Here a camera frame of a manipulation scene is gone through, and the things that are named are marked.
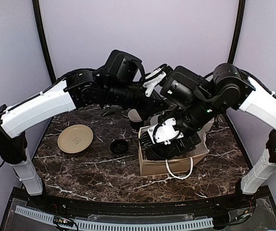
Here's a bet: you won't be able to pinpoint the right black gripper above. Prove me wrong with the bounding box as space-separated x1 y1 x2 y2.
158 93 221 155

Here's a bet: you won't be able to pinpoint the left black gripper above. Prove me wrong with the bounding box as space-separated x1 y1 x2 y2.
104 80 170 120

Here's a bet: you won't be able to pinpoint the brown paper bag white handles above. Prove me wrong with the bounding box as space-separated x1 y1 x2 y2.
138 119 214 177

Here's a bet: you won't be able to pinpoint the stack of black paper cups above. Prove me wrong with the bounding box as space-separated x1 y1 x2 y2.
128 109 144 134

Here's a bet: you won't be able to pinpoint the stack of black cup lids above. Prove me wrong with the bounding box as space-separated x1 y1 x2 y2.
110 139 128 155

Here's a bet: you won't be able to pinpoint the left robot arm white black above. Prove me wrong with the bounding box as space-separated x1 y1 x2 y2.
0 50 172 210

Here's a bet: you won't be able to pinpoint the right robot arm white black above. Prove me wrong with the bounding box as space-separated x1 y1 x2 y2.
139 63 276 209

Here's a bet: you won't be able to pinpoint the beige round plate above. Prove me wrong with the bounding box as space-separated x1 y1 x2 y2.
57 124 93 154

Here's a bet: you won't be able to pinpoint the white slotted cable duct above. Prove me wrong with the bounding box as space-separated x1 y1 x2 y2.
14 205 213 231

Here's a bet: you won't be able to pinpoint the black front table rail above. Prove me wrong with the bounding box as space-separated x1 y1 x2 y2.
13 186 268 221

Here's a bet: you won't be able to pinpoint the black right frame post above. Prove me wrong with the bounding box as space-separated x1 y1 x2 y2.
227 0 246 64

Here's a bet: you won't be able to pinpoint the black frame post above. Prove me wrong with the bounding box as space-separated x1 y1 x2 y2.
227 0 246 64
32 0 56 84

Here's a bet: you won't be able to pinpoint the black left frame post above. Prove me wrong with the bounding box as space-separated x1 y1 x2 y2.
32 0 56 84

